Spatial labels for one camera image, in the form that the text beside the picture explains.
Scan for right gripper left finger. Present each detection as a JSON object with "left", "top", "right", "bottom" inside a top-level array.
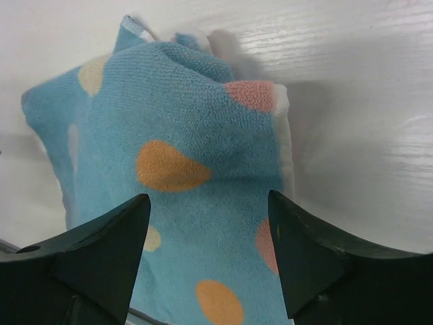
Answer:
[{"left": 1, "top": 194, "right": 151, "bottom": 324}]

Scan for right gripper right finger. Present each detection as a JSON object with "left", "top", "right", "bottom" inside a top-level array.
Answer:
[{"left": 268, "top": 190, "right": 432, "bottom": 324}]

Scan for light blue spotted towel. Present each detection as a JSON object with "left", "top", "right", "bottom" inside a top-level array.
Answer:
[{"left": 22, "top": 16, "right": 294, "bottom": 324}]

